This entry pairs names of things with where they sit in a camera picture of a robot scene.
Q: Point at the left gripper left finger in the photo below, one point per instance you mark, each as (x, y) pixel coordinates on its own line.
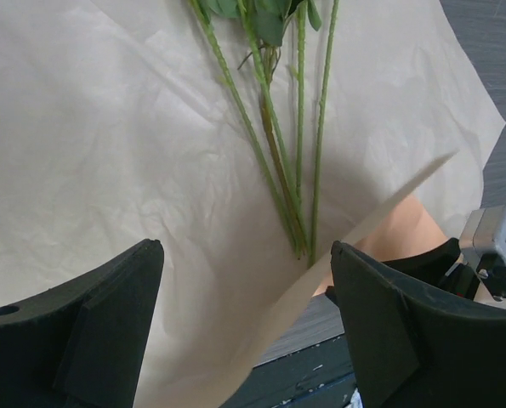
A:
(82, 343)

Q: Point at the orange wrapping paper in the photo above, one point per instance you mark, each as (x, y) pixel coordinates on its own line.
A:
(115, 126)

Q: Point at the pink flower stem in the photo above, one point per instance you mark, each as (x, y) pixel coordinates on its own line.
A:
(201, 13)

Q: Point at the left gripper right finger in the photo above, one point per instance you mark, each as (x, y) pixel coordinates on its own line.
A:
(413, 345)

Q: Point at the yellow flower stem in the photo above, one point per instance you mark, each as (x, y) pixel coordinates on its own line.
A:
(264, 23)

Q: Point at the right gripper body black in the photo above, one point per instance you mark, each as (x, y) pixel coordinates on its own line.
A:
(439, 268)

